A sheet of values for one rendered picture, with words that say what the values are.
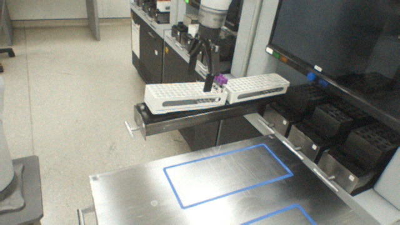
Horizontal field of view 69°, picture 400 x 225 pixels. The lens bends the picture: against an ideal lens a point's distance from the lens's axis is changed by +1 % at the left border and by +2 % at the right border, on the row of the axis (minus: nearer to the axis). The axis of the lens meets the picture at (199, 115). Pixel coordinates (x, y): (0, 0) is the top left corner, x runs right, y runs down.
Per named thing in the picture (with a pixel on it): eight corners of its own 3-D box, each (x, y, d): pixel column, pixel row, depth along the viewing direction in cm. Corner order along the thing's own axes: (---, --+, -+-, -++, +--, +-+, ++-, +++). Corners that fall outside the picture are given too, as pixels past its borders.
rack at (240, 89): (272, 84, 133) (275, 72, 129) (286, 95, 126) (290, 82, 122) (217, 94, 120) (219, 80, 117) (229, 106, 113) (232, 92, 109)
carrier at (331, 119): (338, 136, 101) (345, 122, 97) (334, 137, 100) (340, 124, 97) (314, 118, 109) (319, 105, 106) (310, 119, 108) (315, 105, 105)
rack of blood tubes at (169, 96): (212, 94, 119) (215, 81, 116) (224, 107, 112) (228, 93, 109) (143, 99, 105) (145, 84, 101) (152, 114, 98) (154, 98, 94)
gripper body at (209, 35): (194, 20, 96) (189, 46, 101) (206, 28, 90) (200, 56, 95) (213, 21, 99) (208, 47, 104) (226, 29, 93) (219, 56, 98)
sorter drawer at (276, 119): (365, 94, 151) (374, 79, 146) (390, 108, 141) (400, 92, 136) (254, 119, 119) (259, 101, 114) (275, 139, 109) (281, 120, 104)
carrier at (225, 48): (230, 57, 151) (232, 46, 148) (227, 57, 150) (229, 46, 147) (219, 49, 159) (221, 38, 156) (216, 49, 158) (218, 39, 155)
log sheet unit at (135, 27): (132, 50, 288) (130, 14, 268) (140, 61, 268) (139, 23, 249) (129, 50, 287) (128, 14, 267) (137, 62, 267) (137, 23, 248)
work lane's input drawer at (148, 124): (271, 94, 140) (276, 77, 135) (291, 109, 130) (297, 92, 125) (122, 122, 108) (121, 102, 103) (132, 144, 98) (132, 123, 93)
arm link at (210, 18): (209, 9, 86) (204, 29, 89) (233, 12, 91) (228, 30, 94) (195, 2, 93) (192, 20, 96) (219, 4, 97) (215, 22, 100)
